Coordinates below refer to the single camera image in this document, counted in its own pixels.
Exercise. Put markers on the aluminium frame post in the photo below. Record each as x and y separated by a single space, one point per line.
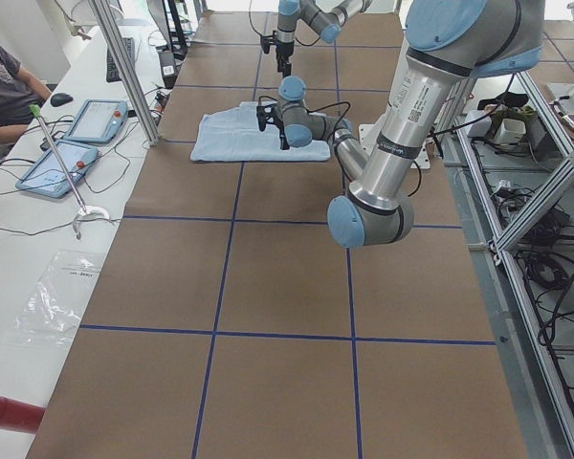
112 36

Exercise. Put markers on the upper teach pendant tablet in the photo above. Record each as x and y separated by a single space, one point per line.
98 121

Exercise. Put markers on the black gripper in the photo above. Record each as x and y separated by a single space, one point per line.
282 51
283 129

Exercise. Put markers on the lower teach pendant tablet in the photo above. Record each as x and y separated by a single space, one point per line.
46 177

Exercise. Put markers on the clear plastic bag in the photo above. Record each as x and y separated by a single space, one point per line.
54 309

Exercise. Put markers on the metal rod reaching tool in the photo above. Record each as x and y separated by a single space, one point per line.
85 211

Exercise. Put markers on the light blue button-up shirt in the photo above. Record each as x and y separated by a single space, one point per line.
234 135

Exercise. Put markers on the teach pendant tablet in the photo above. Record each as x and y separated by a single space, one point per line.
98 121
46 177

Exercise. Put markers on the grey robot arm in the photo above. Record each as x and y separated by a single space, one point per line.
445 42
326 24

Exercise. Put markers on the aluminium side frame rail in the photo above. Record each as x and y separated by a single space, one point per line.
520 204

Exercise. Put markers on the red object at table edge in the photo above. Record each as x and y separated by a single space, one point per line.
19 416

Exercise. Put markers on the black computer mouse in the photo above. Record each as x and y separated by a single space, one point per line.
60 99

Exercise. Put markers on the seated person grey shirt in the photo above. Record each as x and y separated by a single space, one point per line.
19 89

